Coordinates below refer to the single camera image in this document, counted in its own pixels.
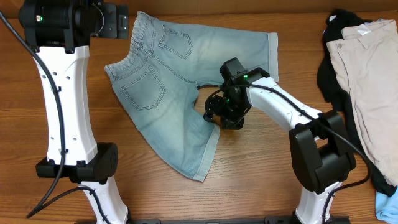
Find light blue denim shorts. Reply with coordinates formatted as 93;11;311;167
105;12;279;181

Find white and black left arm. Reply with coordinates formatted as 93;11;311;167
19;0;131;223

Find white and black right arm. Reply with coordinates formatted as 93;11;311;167
204;68;355;223

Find black garment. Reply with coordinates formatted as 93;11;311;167
317;9;397;197

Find beige trousers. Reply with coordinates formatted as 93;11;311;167
326;20;397;186

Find light blue garment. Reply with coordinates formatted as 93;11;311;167
375;190;398;224

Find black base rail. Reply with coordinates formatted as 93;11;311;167
74;215;351;224

